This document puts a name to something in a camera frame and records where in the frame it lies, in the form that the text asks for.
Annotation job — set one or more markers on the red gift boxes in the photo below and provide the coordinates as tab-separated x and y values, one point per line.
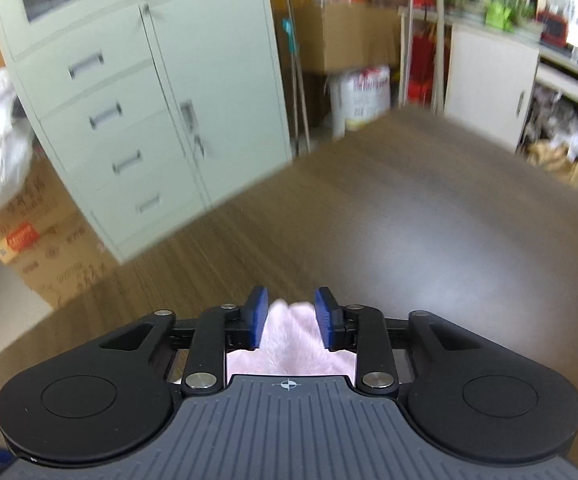
421	70

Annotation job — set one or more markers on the printed cardboard box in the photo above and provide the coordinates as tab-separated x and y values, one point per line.
54	250

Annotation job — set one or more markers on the pile of plastic bags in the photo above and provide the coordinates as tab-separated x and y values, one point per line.
561	130

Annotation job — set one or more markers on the pink towel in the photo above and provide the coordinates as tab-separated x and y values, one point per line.
294	345

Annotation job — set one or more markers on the white printed sack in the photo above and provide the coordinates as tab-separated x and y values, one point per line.
364	97

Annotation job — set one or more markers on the large open cardboard box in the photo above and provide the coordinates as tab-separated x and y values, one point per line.
354	35

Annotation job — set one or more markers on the white cupboard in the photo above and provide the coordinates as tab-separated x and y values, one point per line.
489	85

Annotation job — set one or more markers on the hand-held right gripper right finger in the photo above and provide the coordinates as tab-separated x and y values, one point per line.
326	317

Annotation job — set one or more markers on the grey metal cabinet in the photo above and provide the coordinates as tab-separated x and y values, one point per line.
169	110

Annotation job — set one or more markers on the white pole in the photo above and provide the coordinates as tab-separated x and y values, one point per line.
439	35

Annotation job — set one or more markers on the green potted plant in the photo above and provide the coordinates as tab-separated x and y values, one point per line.
506	12

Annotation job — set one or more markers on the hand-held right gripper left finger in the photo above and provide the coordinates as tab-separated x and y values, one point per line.
255	317

